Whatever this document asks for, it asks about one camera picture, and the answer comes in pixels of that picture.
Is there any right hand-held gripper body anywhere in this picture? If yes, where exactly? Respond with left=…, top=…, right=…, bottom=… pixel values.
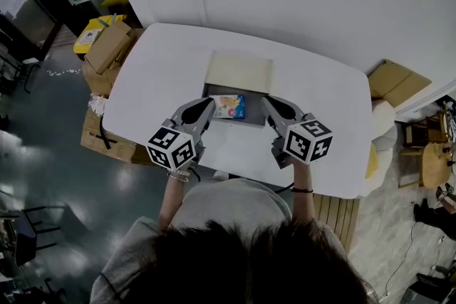
left=264, top=98, right=334, bottom=170

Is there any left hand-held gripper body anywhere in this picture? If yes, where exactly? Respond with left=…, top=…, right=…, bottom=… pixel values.
left=145, top=98, right=212, bottom=172

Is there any blue and beige bandages box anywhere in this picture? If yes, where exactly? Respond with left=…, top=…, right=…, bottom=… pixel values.
left=212, top=94, right=247, bottom=120

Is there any person's left forearm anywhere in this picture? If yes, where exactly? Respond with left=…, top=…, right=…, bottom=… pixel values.
left=156, top=170, right=190, bottom=233

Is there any person's right forearm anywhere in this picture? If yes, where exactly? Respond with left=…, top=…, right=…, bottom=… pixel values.
left=290, top=160, right=318, bottom=225

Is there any large brown cardboard box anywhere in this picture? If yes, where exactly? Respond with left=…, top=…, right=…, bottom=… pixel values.
left=81, top=28, right=145, bottom=98

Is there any folded cardboard box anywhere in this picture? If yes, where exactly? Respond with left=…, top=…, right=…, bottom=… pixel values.
left=366, top=59, right=433, bottom=108

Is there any small brown cardboard box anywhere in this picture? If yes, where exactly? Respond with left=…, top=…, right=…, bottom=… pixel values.
left=83, top=21, right=138, bottom=75

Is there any yellow cloth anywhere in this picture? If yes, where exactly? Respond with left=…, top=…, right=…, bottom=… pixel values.
left=364, top=143, right=379, bottom=179

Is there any person's grey shirt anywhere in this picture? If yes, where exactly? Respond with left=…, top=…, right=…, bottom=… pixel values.
left=90, top=177, right=351, bottom=304

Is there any wooden slatted panel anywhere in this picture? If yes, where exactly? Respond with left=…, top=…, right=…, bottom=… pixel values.
left=312, top=193, right=361, bottom=251

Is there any crumpled white paper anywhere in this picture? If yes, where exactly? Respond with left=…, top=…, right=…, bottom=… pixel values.
left=88, top=93, right=110, bottom=117

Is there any wooden chair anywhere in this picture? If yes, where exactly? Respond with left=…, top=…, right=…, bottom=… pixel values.
left=400, top=109, right=450, bottom=149

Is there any yellow bag with white label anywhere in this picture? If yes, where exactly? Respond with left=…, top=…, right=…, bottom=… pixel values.
left=72, top=14, right=128, bottom=55

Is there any plain yellow bag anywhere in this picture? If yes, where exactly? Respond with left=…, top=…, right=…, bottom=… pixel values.
left=100, top=0, right=130, bottom=10

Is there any black metal chair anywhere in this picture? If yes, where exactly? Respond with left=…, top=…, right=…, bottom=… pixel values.
left=13, top=204, right=69, bottom=267

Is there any black equipment case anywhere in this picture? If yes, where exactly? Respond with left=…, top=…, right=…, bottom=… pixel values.
left=400, top=271, right=456, bottom=304

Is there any white beaded bracelet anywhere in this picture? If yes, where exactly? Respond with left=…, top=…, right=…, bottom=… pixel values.
left=167, top=169, right=190, bottom=184

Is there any flat cardboard box with strap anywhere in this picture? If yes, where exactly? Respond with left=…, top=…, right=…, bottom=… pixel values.
left=80, top=106, right=139, bottom=164

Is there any white floor cable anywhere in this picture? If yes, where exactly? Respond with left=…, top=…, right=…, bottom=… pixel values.
left=383, top=220, right=447, bottom=298

